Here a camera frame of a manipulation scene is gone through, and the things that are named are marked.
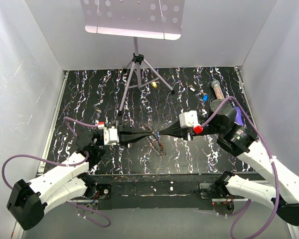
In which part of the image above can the blue key tag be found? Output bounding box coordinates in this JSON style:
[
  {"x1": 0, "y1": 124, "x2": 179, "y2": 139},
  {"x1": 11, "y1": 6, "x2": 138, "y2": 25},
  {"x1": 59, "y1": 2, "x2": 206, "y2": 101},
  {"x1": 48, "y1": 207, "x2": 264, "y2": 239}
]
[{"x1": 196, "y1": 93, "x2": 209, "y2": 102}]

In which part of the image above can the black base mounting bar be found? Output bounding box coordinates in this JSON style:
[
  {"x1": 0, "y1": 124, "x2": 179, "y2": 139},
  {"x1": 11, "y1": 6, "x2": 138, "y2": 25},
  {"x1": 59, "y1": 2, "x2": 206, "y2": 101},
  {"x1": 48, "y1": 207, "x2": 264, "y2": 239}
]
[{"x1": 72, "y1": 171, "x2": 240, "y2": 211}]

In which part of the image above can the yellow key tag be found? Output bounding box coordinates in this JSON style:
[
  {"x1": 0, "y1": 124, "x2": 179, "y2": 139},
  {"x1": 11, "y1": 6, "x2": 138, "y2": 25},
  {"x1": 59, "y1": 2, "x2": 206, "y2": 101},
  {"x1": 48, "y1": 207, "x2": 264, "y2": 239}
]
[{"x1": 151, "y1": 82, "x2": 157, "y2": 88}]

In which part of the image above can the lilac music stand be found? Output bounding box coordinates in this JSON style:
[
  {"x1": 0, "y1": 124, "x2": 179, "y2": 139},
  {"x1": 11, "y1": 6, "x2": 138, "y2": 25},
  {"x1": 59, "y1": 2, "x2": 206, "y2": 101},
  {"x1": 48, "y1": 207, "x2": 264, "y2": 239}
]
[{"x1": 80, "y1": 0, "x2": 185, "y2": 115}]

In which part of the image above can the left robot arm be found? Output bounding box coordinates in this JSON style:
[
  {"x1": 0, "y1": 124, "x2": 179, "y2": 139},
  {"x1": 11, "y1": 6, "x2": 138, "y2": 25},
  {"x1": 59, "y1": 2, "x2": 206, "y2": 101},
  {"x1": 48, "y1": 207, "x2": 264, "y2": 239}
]
[{"x1": 6, "y1": 120, "x2": 153, "y2": 231}]

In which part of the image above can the sprinkles filled tube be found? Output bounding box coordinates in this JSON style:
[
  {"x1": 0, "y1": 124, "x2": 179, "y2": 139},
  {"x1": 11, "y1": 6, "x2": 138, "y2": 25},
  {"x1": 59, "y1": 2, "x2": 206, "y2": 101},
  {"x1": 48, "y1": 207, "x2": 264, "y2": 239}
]
[{"x1": 211, "y1": 80, "x2": 225, "y2": 100}]

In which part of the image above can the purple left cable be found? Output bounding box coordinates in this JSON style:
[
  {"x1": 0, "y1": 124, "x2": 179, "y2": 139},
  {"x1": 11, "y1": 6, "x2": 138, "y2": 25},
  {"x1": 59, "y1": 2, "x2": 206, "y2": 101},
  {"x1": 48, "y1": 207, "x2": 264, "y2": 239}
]
[{"x1": 1, "y1": 117, "x2": 112, "y2": 228}]

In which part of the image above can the red key tag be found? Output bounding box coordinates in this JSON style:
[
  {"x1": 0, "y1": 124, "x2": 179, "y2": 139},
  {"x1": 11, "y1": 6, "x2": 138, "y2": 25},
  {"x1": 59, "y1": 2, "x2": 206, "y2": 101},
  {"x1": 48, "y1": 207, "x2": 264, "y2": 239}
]
[{"x1": 148, "y1": 134, "x2": 166, "y2": 156}]

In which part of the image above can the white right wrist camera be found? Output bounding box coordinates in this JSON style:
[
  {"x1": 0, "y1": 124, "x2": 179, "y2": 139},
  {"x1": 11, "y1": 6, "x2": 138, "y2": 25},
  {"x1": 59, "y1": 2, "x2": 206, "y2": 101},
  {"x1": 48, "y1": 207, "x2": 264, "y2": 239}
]
[{"x1": 179, "y1": 111, "x2": 203, "y2": 134}]

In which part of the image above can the purple cable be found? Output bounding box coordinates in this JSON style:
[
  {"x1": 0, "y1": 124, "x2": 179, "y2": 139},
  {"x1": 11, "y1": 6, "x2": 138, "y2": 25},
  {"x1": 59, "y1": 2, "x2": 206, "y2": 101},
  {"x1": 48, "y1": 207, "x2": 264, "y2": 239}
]
[
  {"x1": 1, "y1": 117, "x2": 112, "y2": 228},
  {"x1": 200, "y1": 96, "x2": 280, "y2": 239}
]

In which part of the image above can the purple plastic tool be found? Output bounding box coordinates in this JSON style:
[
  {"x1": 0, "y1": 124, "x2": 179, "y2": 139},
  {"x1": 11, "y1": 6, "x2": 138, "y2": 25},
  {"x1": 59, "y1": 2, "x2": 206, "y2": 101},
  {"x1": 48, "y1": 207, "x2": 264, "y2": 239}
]
[{"x1": 234, "y1": 107, "x2": 244, "y2": 126}]

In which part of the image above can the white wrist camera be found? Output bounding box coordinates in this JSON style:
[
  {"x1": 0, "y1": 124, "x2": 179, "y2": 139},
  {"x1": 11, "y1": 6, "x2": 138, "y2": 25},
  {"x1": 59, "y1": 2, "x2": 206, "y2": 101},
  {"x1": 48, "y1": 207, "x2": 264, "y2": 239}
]
[
  {"x1": 179, "y1": 111, "x2": 203, "y2": 134},
  {"x1": 98, "y1": 122, "x2": 119, "y2": 146}
]

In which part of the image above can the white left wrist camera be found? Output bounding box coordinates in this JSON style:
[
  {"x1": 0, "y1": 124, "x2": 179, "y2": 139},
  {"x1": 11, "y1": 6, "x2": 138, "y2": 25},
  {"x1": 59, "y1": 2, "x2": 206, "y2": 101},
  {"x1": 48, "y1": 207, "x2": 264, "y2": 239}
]
[{"x1": 98, "y1": 122, "x2": 119, "y2": 146}]

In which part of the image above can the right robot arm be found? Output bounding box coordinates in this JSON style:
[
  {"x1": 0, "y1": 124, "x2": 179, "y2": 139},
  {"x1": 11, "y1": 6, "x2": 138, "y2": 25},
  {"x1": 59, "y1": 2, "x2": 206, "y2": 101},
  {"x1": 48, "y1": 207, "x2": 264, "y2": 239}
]
[{"x1": 160, "y1": 99, "x2": 299, "y2": 226}]

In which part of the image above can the aluminium frame rail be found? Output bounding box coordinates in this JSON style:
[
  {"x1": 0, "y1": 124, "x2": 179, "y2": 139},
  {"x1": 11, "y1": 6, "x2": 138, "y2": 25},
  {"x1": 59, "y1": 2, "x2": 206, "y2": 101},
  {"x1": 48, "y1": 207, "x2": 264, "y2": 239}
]
[{"x1": 11, "y1": 71, "x2": 70, "y2": 237}]

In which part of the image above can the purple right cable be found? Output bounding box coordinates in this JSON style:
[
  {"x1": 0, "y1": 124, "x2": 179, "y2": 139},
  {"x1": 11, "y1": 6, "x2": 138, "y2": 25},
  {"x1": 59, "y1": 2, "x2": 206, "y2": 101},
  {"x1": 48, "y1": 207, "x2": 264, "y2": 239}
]
[{"x1": 200, "y1": 96, "x2": 280, "y2": 239}]

